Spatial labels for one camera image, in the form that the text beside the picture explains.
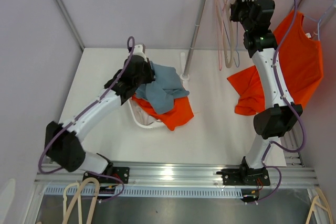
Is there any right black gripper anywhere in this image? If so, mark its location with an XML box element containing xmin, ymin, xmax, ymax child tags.
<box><xmin>229</xmin><ymin>0</ymin><xmax>256</xmax><ymax>33</ymax></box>

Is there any grey-blue t-shirt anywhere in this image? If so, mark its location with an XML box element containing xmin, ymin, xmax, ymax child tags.
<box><xmin>135</xmin><ymin>61</ymin><xmax>190</xmax><ymax>114</ymax></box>

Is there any pink wire hanger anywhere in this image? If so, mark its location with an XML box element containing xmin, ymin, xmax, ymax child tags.
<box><xmin>214</xmin><ymin>0</ymin><xmax>226</xmax><ymax>71</ymax></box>

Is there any green and white t-shirt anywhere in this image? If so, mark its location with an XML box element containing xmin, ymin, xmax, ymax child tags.
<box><xmin>130</xmin><ymin>100</ymin><xmax>163</xmax><ymax>126</ymax></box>

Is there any beige wooden hanger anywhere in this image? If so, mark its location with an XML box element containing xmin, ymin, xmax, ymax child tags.
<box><xmin>219</xmin><ymin>0</ymin><xmax>236</xmax><ymax>68</ymax></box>

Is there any orange t-shirt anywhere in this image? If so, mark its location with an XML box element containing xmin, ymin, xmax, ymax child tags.
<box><xmin>227</xmin><ymin>12</ymin><xmax>323</xmax><ymax>116</ymax></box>
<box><xmin>132</xmin><ymin>96</ymin><xmax>194</xmax><ymax>131</ymax></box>

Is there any blue wire hanger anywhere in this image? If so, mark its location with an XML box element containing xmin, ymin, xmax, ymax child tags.
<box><xmin>230</xmin><ymin>0</ymin><xmax>240</xmax><ymax>68</ymax></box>
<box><xmin>305</xmin><ymin>5</ymin><xmax>335</xmax><ymax>40</ymax></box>

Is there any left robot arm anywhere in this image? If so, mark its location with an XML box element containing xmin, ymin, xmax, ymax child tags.
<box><xmin>42</xmin><ymin>52</ymin><xmax>154</xmax><ymax>183</ymax></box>

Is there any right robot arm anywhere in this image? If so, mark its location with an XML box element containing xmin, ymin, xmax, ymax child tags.
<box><xmin>218</xmin><ymin>0</ymin><xmax>303</xmax><ymax>186</ymax></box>

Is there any orange t-shirt on blue hanger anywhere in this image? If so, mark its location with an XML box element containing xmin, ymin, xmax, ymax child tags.
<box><xmin>227</xmin><ymin>12</ymin><xmax>323</xmax><ymax>116</ymax></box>

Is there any beige hanger lower right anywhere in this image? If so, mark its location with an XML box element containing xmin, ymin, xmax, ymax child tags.
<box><xmin>305</xmin><ymin>187</ymin><xmax>335</xmax><ymax>224</ymax></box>

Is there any white perforated laundry basket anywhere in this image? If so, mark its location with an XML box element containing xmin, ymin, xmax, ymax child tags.
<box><xmin>127</xmin><ymin>98</ymin><xmax>169</xmax><ymax>130</ymax></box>

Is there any beige hangers lower left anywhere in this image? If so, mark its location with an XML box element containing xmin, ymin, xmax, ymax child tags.
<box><xmin>62</xmin><ymin>177</ymin><xmax>100</xmax><ymax>224</ymax></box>

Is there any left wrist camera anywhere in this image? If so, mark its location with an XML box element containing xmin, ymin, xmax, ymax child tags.
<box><xmin>133</xmin><ymin>44</ymin><xmax>147</xmax><ymax>60</ymax></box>

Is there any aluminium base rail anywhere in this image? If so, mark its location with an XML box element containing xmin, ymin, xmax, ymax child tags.
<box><xmin>34</xmin><ymin>158</ymin><xmax>320</xmax><ymax>199</ymax></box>

